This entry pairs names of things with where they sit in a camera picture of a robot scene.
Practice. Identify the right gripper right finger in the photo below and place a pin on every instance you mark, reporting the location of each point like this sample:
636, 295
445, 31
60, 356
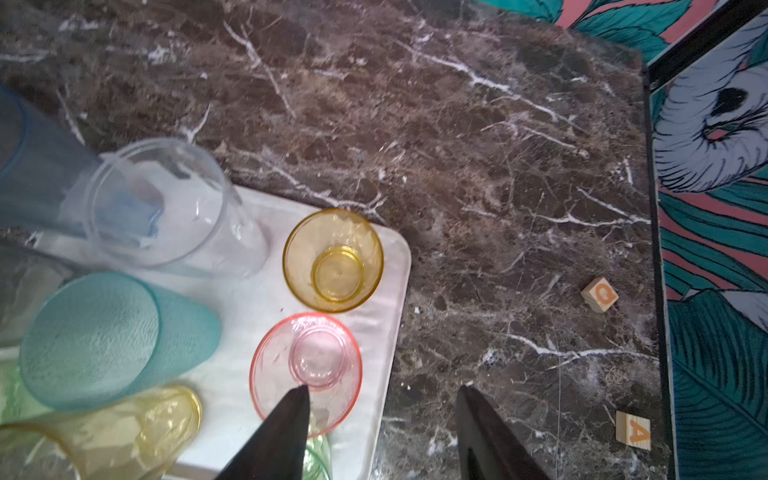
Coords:
487, 447

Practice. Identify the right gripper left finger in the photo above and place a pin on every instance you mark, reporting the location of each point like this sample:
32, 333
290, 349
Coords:
276, 449

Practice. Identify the green short tumbler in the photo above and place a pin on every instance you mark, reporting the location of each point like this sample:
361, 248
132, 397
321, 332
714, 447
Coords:
317, 460

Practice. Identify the pink faceted short tumbler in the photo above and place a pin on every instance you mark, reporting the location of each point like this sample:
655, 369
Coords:
315, 350

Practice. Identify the yellow tall tumbler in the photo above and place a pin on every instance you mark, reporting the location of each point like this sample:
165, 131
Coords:
139, 437

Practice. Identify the beige plastic tray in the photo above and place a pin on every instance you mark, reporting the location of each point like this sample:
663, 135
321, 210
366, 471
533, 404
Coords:
248, 309

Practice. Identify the amber faceted tumbler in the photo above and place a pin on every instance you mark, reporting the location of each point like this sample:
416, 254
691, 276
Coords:
333, 261

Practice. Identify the teal frosted tumbler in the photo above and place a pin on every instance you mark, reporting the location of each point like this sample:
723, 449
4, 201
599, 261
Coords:
107, 336

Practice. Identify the light green faceted tumbler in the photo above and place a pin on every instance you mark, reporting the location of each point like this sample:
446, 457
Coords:
16, 402

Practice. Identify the clear pink tall tumbler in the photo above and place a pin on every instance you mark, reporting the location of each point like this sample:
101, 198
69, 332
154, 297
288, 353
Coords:
205, 229

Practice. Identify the dark smoky transparent tumbler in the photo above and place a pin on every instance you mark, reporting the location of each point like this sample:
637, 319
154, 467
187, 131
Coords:
28, 278

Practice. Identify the blue-grey transparent tumbler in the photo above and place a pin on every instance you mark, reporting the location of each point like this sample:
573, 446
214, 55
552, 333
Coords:
52, 182

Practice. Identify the small wooden block near edge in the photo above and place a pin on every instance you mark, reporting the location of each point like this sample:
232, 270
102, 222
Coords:
632, 430

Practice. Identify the black right frame post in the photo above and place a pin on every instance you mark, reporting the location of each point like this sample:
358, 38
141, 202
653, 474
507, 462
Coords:
717, 26

